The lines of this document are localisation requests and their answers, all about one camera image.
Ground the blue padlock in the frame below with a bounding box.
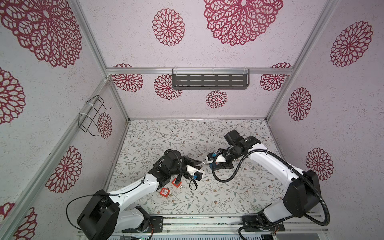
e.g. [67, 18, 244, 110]
[203, 159, 213, 165]

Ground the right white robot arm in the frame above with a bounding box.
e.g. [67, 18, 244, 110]
[206, 130, 321, 225]

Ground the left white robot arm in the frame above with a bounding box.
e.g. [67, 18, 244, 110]
[77, 150, 204, 240]

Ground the red padlock middle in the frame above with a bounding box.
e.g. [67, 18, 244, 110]
[172, 178, 183, 189]

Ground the red padlock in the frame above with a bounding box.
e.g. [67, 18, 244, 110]
[159, 188, 170, 198]
[172, 178, 183, 189]

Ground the red padlock left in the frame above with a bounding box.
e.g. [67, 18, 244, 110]
[159, 188, 170, 198]

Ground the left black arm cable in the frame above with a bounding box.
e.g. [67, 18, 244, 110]
[65, 175, 146, 232]

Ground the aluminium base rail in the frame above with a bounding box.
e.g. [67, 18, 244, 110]
[123, 214, 329, 235]

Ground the grey slotted wall shelf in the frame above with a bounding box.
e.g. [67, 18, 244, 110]
[171, 69, 250, 90]

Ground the black wire wall basket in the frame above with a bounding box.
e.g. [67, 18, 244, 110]
[78, 95, 113, 139]

